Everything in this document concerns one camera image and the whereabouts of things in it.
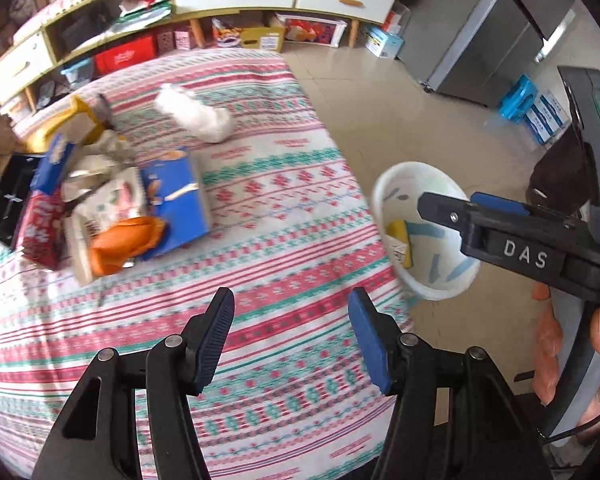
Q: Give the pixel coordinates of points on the red snack packet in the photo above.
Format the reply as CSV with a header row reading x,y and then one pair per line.
x,y
40,237

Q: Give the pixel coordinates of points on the yellow lion cardboard box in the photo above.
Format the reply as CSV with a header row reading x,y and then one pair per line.
x,y
238,32

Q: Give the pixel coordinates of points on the silver refrigerator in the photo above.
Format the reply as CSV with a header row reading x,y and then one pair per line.
x,y
494,46

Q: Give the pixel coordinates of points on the person's right hand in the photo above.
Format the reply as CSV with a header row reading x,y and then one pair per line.
x,y
548,345

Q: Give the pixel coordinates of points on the grey paper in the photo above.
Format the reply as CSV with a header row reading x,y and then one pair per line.
x,y
96,164

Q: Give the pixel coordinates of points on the black tray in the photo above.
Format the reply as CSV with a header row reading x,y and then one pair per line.
x,y
15,190

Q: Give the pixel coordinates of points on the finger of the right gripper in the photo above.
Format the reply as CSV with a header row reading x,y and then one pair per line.
x,y
525,254
506,216

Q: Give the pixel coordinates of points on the red storage box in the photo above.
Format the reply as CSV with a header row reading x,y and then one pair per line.
x,y
139,50

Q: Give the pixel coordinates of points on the white fruit snack pouch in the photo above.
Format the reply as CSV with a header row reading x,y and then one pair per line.
x,y
96,201

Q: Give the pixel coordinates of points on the red white picture box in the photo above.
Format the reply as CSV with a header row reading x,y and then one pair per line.
x,y
305,29

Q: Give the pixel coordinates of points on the patterned striped tablecloth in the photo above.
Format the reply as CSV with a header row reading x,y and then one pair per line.
x,y
292,235

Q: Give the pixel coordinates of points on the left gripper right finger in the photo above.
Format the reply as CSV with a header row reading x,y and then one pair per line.
x,y
489,435

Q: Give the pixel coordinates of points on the blue white carton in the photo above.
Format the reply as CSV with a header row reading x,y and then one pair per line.
x,y
382,44

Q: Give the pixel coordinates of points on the blue almond snack box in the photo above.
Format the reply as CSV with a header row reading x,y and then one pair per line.
x,y
175,195

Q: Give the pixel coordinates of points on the orange snack bag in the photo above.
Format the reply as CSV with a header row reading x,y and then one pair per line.
x,y
125,240

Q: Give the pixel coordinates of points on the blue cookie box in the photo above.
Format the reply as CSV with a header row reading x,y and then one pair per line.
x,y
54,165

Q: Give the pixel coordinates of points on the yellow paper bag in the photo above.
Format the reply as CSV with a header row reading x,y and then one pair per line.
x,y
79,124

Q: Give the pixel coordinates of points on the white trash bin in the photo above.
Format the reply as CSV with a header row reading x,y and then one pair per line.
x,y
425,256

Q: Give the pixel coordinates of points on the white tissue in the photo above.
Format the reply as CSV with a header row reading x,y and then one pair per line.
x,y
208,124

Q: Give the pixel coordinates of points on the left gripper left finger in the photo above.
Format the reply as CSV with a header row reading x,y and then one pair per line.
x,y
94,436

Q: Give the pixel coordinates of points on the white wooden tv cabinet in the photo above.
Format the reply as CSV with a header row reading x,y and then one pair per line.
x,y
180,0

